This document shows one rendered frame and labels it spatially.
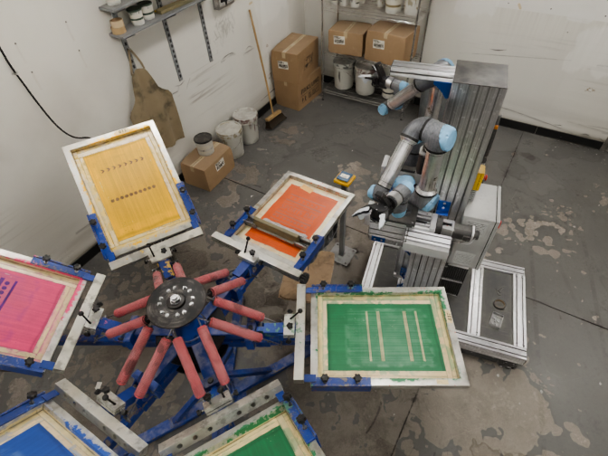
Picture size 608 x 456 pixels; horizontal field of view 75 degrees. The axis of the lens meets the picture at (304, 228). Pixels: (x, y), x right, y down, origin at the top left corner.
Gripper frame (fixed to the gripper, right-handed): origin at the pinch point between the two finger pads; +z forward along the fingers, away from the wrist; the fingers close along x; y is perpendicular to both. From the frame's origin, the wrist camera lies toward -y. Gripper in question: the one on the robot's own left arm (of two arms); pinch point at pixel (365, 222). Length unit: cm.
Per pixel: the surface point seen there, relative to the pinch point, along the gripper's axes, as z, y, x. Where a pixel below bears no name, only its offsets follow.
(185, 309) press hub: 75, 30, 53
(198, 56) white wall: -115, 8, 306
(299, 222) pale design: -27, 62, 82
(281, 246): -3, 63, 75
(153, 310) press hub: 86, 28, 65
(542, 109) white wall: -394, 131, 43
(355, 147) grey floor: -227, 143, 196
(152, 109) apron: -39, 30, 288
